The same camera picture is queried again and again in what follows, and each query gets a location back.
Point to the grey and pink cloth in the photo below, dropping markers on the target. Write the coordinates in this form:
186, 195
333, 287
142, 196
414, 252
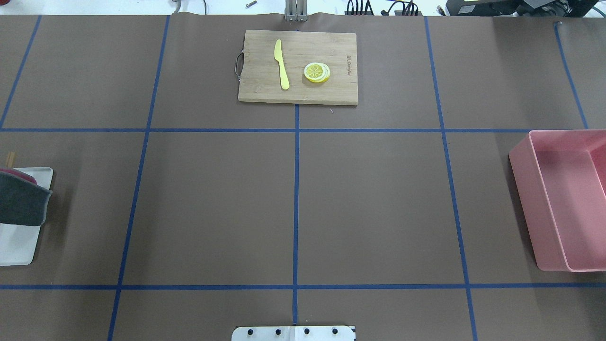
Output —
22, 201

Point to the yellow lemon slices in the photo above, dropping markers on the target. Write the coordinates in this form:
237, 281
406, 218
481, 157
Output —
317, 72

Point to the bamboo cutting board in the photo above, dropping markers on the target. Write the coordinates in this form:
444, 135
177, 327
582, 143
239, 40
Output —
259, 78

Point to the yellow plastic knife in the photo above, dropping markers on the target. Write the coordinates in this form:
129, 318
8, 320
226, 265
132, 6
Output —
278, 56

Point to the pink plastic bin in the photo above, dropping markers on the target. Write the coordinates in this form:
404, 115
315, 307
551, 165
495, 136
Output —
560, 177

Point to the wooden rack rod near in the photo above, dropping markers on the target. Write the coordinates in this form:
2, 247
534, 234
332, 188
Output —
10, 159

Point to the white rectangular tray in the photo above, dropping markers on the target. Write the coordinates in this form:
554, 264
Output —
18, 243

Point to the aluminium frame post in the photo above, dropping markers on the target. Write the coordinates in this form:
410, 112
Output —
296, 10

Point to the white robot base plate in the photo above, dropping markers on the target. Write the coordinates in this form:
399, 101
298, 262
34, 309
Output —
294, 333

